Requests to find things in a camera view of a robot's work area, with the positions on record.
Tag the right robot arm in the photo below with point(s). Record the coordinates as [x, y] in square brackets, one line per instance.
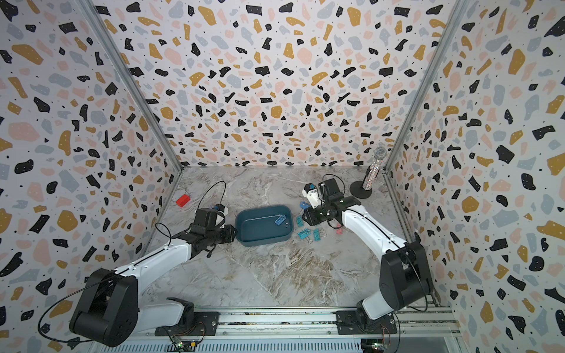
[405, 276]

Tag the teal plastic storage box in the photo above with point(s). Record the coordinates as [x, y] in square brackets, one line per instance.
[257, 227]

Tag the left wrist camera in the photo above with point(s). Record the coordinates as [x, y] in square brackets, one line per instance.
[210, 218]

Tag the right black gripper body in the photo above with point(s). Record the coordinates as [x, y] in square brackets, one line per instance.
[321, 213]

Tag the red small block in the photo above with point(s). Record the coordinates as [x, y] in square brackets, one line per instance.
[183, 200]

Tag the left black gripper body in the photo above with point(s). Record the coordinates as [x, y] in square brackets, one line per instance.
[220, 235]

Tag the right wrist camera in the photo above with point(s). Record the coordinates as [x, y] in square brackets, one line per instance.
[325, 192]

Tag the glitter microphone on black stand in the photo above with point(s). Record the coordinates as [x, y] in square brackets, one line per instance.
[363, 189]

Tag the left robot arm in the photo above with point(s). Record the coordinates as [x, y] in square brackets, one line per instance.
[108, 311]

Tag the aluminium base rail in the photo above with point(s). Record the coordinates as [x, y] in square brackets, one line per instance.
[327, 329]

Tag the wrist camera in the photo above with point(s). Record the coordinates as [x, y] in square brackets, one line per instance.
[325, 192]
[210, 218]

